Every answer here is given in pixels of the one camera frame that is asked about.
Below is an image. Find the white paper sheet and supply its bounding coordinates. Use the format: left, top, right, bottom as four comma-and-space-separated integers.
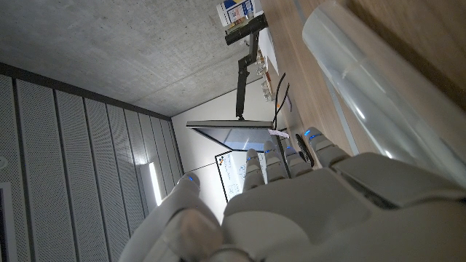
256, 27, 280, 76

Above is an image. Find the silver metal tube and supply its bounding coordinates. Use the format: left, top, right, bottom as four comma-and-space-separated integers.
301, 0, 466, 186

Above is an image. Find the black monitor cable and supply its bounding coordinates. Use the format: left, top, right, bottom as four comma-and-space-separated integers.
272, 72, 287, 130
275, 83, 291, 128

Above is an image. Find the black remote control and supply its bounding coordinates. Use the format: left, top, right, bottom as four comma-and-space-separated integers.
294, 133, 315, 167

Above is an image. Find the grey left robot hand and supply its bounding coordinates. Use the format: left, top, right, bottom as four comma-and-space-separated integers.
118, 126, 466, 262

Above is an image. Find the white wipes canister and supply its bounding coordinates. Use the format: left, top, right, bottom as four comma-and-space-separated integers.
216, 0, 256, 27

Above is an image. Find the computer monitor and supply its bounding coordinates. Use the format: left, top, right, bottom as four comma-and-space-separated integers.
186, 119, 281, 152

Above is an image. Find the white light strip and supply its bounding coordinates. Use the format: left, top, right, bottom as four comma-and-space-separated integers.
140, 162, 164, 207

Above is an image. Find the white whiteboard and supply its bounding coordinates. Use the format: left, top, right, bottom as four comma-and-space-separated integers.
214, 149, 269, 203

